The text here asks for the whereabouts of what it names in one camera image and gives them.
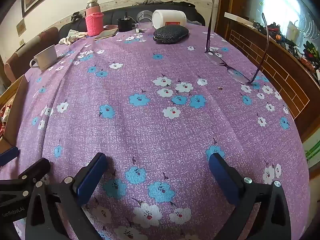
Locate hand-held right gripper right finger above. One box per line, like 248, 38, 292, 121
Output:
209, 152, 292, 240

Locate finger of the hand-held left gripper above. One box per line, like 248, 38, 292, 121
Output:
0, 147, 20, 167
0, 158, 51, 193

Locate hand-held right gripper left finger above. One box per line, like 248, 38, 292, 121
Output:
25, 152, 108, 240

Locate cardboard box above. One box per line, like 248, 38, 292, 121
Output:
0, 75, 29, 150

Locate purple floral tablecloth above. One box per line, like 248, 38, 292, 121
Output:
0, 24, 310, 240

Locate green white striped object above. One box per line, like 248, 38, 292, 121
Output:
304, 142, 320, 160

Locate thin-framed eyeglasses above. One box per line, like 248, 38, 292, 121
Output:
204, 0, 272, 85

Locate brown armchair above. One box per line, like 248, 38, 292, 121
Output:
4, 27, 60, 83

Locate white ceramic mug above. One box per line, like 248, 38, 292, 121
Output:
29, 44, 59, 71

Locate wooden cabinet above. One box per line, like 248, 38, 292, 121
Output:
215, 0, 320, 143

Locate crumpled white cloth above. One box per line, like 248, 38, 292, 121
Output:
58, 29, 88, 46

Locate khaki fabric pouch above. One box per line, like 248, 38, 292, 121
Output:
94, 25, 118, 41

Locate black glasses case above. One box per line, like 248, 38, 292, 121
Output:
153, 25, 189, 45

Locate pile of assorted tools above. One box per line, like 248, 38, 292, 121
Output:
252, 21, 320, 85

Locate pink thermos with knitted sleeve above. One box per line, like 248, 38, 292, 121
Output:
85, 0, 104, 37

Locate small black cup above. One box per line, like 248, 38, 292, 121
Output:
117, 11, 138, 32

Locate black leather sofa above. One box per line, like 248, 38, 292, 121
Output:
59, 1, 205, 38

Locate clear glass jar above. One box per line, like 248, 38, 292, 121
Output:
137, 10, 153, 29

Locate white plastic jar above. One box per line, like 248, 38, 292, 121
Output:
152, 9, 187, 30

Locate black garment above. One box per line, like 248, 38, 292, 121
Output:
175, 1, 200, 10

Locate grey garment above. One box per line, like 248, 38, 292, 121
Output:
132, 0, 175, 5

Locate beige wall plate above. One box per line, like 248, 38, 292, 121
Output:
16, 20, 27, 34

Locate wall mirror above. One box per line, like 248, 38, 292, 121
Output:
250, 0, 320, 43

